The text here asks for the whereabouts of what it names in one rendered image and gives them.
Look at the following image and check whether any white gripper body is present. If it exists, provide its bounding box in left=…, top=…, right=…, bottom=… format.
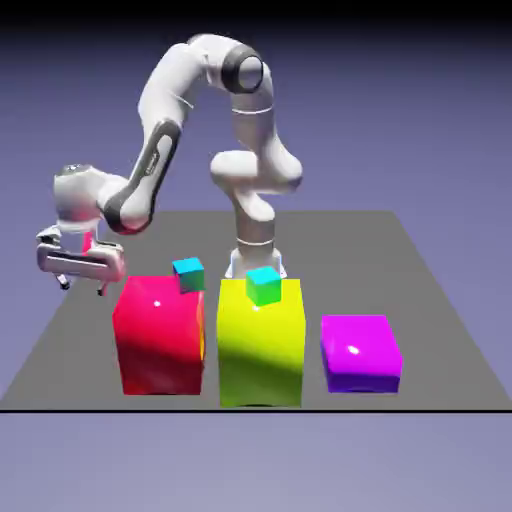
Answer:
left=36, top=238, right=126, bottom=284

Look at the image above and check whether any small teal cube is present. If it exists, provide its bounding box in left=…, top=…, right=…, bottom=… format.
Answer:
left=171, top=256, right=207, bottom=295

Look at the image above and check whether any small green cube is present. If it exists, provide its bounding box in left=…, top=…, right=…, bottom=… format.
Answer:
left=244, top=266, right=283, bottom=308

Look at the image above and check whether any large red box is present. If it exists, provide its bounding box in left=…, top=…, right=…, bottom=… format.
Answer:
left=111, top=274, right=207, bottom=396

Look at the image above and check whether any large yellow box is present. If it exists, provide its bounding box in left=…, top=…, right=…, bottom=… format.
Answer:
left=216, top=278, right=307, bottom=409

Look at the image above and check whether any large purple box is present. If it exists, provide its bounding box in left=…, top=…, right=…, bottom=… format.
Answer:
left=320, top=314, right=404, bottom=395

